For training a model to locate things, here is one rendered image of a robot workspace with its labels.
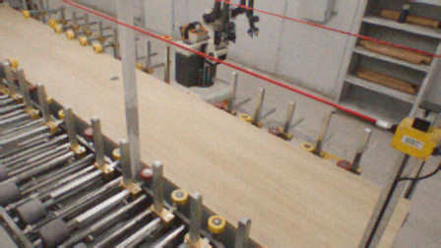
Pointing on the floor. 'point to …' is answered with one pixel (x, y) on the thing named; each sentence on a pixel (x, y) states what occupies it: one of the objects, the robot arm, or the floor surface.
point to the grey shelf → (369, 99)
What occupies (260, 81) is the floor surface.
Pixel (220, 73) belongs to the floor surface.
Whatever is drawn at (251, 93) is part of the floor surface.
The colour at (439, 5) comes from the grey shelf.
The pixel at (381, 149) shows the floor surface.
